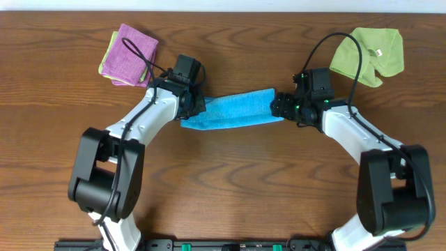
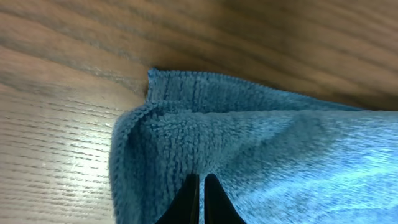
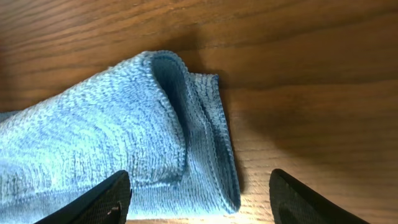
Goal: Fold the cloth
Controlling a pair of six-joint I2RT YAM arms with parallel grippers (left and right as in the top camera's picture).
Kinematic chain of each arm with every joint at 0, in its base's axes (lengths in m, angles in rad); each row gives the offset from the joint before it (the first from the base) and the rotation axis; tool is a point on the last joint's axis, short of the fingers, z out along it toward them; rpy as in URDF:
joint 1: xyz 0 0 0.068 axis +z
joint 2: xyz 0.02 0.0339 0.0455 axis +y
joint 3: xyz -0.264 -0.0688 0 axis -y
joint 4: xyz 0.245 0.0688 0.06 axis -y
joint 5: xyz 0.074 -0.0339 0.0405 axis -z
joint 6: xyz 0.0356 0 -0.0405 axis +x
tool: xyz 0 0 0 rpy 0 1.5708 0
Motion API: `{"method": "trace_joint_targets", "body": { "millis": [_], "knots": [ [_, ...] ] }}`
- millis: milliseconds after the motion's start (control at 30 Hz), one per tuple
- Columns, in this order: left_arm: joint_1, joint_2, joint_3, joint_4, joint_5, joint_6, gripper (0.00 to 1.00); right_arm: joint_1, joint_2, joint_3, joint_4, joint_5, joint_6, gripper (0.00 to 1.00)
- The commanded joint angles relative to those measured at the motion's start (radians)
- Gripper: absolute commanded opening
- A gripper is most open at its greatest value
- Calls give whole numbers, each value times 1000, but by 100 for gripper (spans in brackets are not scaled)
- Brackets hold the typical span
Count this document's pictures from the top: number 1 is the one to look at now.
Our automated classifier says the blue microfiber cloth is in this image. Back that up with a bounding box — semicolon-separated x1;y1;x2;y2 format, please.
180;89;284;130

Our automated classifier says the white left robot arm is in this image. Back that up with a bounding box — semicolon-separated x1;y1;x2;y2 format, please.
68;78;206;250

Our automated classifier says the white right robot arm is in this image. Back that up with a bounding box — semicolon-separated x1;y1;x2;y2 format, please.
270;93;436;250

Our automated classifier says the folded purple cloth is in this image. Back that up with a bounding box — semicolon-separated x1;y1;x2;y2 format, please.
98;24;158;87

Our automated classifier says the crumpled green cloth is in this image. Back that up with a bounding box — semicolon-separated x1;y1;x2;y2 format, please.
330;27;404;88

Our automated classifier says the folded light green cloth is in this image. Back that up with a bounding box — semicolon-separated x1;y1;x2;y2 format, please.
98;31;151;87

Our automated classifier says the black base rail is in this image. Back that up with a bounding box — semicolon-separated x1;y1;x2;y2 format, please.
54;232;408;251

